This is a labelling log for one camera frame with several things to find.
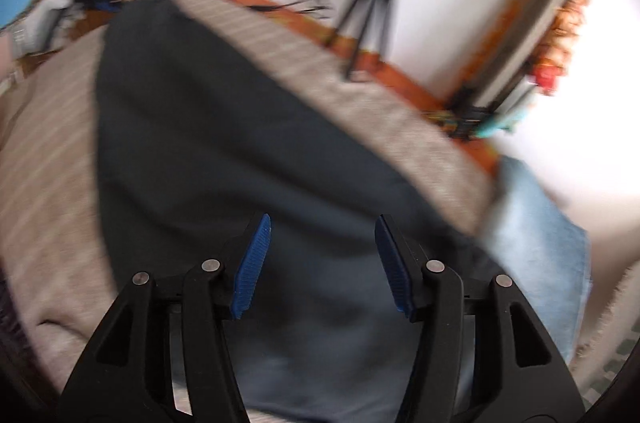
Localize white fringed blanket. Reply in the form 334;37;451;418
570;263;640;404

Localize beige striped blanket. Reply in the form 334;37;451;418
0;0;501;423

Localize folded silver tripod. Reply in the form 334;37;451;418
450;0;576;138

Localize colourful patterned scarf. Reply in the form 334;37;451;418
475;0;583;138

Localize light blue jeans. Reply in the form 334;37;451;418
480;155;593;364

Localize black pants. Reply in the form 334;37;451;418
95;0;501;423

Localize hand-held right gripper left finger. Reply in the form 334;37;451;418
59;213;272;423

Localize orange wooden bed frame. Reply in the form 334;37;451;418
207;0;501;174

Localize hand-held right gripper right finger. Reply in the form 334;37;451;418
375;214;586;423

